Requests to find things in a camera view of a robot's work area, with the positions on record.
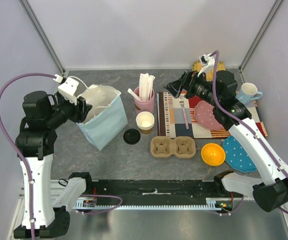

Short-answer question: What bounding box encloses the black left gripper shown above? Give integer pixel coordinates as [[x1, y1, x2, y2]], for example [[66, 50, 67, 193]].
[[46, 86, 93, 128]]

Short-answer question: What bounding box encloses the pink polka dot plate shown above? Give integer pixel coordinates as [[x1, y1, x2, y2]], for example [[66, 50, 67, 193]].
[[194, 100, 224, 131]]

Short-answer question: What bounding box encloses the light blue paper bag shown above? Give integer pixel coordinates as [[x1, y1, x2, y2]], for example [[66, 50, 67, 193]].
[[77, 84, 128, 151]]

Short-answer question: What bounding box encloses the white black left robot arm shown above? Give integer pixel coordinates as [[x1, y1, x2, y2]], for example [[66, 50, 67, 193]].
[[14, 90, 94, 239]]

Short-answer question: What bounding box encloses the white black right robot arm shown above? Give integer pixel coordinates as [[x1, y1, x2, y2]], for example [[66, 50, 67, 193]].
[[164, 70, 288, 212]]

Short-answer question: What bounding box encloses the yellow woven bamboo tray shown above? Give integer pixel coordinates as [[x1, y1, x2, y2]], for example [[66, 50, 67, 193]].
[[192, 60, 226, 82]]

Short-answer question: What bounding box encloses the colourful patchwork placemat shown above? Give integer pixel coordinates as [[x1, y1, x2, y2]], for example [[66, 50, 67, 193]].
[[156, 90, 268, 140]]

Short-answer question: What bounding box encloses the white wrapped straws bundle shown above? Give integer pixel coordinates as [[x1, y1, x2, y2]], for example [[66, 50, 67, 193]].
[[139, 73, 155, 102]]

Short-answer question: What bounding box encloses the pink tin straw holder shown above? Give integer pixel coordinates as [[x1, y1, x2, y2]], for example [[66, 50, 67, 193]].
[[134, 90, 155, 115]]

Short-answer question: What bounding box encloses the light blue mug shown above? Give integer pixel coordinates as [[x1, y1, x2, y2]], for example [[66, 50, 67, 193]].
[[236, 82, 262, 105]]

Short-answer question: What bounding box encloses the brown paper cup stack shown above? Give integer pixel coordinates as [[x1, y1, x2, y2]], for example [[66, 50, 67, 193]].
[[136, 111, 155, 135]]

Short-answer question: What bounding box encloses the black cup lid stack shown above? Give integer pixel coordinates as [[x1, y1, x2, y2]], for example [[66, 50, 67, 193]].
[[123, 128, 141, 145]]

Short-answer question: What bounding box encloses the brown cardboard cup carrier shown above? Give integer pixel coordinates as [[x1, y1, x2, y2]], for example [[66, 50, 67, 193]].
[[150, 136, 196, 159]]

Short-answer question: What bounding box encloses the orange plastic bowl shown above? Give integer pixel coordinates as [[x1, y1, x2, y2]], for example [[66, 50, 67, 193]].
[[201, 143, 226, 167]]

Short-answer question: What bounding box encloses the blue polka dot plate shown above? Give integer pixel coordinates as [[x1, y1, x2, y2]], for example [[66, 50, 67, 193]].
[[222, 136, 257, 173]]

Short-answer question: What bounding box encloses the pink handled fork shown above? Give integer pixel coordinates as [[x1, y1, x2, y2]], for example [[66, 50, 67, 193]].
[[179, 95, 189, 130]]

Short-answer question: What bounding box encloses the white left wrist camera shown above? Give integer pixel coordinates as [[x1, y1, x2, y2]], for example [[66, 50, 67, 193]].
[[53, 74, 79, 105]]

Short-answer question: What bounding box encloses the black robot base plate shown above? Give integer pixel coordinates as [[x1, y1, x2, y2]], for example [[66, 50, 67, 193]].
[[84, 179, 241, 206]]

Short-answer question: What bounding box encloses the slotted grey cable duct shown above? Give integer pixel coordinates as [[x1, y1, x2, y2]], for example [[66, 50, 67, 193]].
[[73, 198, 234, 210]]

